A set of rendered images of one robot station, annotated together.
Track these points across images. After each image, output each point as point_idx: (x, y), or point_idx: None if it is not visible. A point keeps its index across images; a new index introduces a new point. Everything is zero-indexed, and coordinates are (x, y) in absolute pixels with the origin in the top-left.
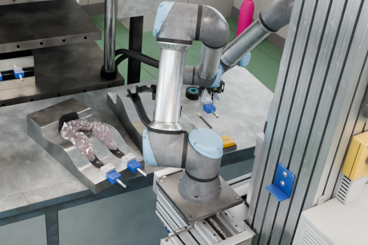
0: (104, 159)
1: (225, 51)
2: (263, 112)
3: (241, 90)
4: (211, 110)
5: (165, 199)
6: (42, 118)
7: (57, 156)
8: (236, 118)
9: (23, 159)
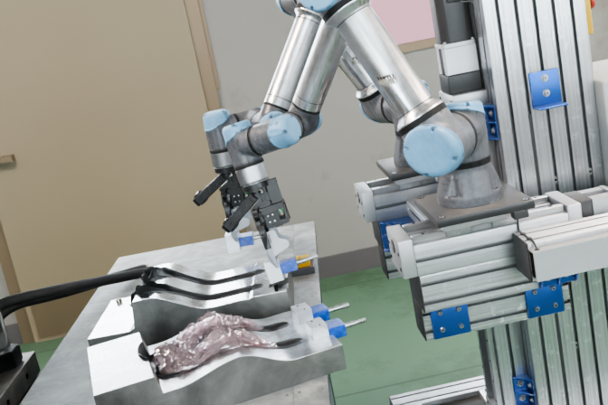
0: (280, 337)
1: (280, 89)
2: (249, 246)
3: (183, 258)
4: (253, 236)
5: (442, 258)
6: (124, 376)
7: (223, 394)
8: (246, 262)
9: None
